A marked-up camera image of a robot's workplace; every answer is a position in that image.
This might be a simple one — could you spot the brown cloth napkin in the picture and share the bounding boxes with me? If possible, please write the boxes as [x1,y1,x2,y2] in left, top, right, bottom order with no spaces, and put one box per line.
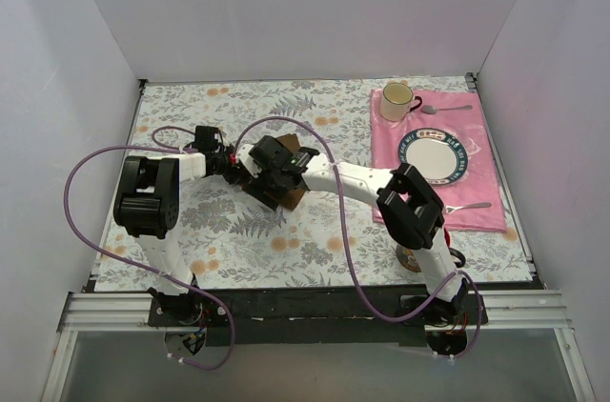
[247,134,305,211]

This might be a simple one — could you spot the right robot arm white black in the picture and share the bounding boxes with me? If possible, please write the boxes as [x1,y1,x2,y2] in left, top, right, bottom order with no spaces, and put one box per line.
[235,135,468,324]

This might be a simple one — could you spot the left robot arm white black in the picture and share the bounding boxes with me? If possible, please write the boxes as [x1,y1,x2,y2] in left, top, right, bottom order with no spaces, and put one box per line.
[113,126,234,326]

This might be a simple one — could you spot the floral tablecloth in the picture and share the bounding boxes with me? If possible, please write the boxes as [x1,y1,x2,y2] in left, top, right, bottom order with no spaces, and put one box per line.
[94,76,534,292]

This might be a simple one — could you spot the black base bar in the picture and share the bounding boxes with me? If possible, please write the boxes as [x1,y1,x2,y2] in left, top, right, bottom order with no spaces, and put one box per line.
[147,288,488,347]

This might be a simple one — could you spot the cream enamel mug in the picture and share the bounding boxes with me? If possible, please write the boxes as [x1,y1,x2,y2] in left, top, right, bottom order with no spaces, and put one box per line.
[379,83,422,122]

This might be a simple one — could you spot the red interior dark mug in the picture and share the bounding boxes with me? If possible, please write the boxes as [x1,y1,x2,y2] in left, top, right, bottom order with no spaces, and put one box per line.
[396,230,466,272]

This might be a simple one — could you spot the silver spoon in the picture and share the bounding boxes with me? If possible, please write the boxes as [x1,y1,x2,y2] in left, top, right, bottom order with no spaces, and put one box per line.
[420,105,473,115]

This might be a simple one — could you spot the white plate dark rim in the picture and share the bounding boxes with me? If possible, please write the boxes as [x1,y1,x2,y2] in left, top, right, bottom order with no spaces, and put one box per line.
[397,128,469,187]

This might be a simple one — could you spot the silver fork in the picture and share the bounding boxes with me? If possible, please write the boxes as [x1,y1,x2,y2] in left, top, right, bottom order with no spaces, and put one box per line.
[443,202,492,214]

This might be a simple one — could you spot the pink satin cloth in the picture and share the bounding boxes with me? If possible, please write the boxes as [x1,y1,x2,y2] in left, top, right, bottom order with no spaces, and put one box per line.
[371,89,506,232]

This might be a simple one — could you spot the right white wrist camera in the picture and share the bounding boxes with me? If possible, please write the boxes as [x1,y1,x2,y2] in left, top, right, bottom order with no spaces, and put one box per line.
[230,144,262,182]

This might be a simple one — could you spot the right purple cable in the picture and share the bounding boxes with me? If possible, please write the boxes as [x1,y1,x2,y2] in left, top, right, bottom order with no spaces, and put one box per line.
[228,116,482,359]

